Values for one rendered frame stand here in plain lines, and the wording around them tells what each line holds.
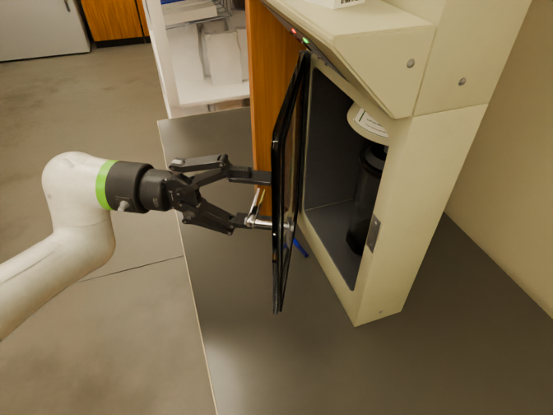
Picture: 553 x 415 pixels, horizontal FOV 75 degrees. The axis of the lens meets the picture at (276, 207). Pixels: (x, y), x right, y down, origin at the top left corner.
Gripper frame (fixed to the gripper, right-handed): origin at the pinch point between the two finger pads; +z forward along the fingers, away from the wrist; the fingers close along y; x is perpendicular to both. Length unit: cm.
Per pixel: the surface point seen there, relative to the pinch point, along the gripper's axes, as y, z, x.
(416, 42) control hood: 29.8, 18.2, -7.3
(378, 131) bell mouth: 13.4, 18.0, 3.6
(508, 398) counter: -26, 47, -16
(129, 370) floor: -120, -65, 12
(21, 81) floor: -122, -323, 288
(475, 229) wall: -26, 51, 27
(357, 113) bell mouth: 14.0, 14.9, 7.7
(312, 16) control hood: 31.2, 7.5, -5.3
